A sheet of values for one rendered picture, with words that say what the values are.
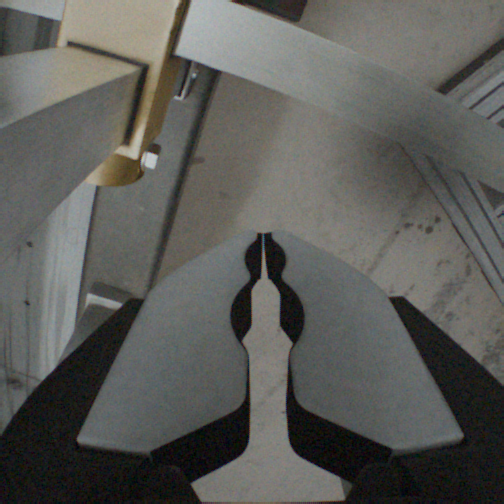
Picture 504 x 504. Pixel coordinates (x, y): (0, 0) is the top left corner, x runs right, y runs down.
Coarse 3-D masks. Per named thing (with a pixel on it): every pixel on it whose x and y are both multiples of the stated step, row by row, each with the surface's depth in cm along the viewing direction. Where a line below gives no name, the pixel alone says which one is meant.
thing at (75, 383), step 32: (128, 320) 8; (96, 352) 7; (64, 384) 7; (96, 384) 7; (32, 416) 6; (64, 416) 6; (0, 448) 6; (32, 448) 6; (64, 448) 6; (0, 480) 5; (32, 480) 5; (64, 480) 5; (96, 480) 5; (128, 480) 5
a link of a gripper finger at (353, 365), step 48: (288, 240) 11; (288, 288) 9; (336, 288) 9; (288, 336) 10; (336, 336) 8; (384, 336) 8; (288, 384) 7; (336, 384) 7; (384, 384) 7; (432, 384) 7; (288, 432) 7; (336, 432) 6; (384, 432) 6; (432, 432) 6
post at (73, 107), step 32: (0, 64) 10; (32, 64) 11; (64, 64) 12; (96, 64) 13; (128, 64) 15; (0, 96) 8; (32, 96) 8; (64, 96) 9; (96, 96) 11; (128, 96) 15; (0, 128) 7; (32, 128) 8; (64, 128) 10; (96, 128) 12; (128, 128) 17; (0, 160) 7; (32, 160) 8; (64, 160) 10; (96, 160) 14; (0, 192) 7; (32, 192) 9; (64, 192) 11; (0, 224) 8; (32, 224) 10; (0, 256) 8
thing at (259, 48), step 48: (0, 0) 15; (48, 0) 15; (192, 0) 15; (192, 48) 16; (240, 48) 16; (288, 48) 16; (336, 48) 16; (336, 96) 17; (384, 96) 17; (432, 96) 17; (432, 144) 18; (480, 144) 18
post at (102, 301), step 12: (96, 288) 41; (108, 288) 41; (96, 300) 40; (108, 300) 40; (120, 300) 41; (84, 312) 38; (96, 312) 38; (108, 312) 39; (84, 324) 37; (96, 324) 37; (72, 336) 35; (84, 336) 35; (72, 348) 34; (60, 360) 32
